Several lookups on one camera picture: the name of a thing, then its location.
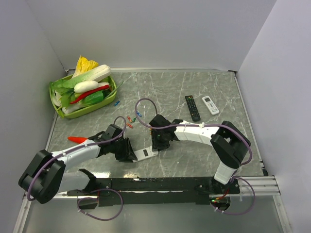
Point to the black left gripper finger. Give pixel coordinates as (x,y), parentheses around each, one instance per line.
(124,159)
(130,155)

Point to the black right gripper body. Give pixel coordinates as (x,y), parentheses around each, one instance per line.
(164,142)

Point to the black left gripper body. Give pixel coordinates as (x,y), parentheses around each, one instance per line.
(119,147)

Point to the red white remote control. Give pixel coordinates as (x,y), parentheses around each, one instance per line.
(145,153)

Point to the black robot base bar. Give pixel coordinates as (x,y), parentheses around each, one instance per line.
(167,190)

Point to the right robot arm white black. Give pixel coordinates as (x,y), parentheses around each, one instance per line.
(231,146)

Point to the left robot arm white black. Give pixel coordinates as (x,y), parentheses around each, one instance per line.
(44,177)

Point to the black TV remote control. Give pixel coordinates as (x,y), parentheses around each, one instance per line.
(192,108)

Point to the white air conditioner remote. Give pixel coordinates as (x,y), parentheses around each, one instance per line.
(210,105)

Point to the orange carrot toy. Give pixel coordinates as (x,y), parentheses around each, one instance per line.
(77,140)

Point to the green plastic basket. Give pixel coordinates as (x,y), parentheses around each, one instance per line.
(89,103)

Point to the red chili pepper toy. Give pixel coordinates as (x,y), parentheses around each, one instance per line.
(84,95)

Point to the white radish toy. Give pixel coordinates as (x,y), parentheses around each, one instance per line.
(85,86)

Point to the green leafy vegetable toy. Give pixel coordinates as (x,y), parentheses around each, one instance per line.
(64,91)

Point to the napa cabbage toy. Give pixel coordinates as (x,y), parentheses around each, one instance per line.
(89,70)

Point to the aluminium frame rail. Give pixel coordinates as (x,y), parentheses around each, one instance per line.
(256,186)

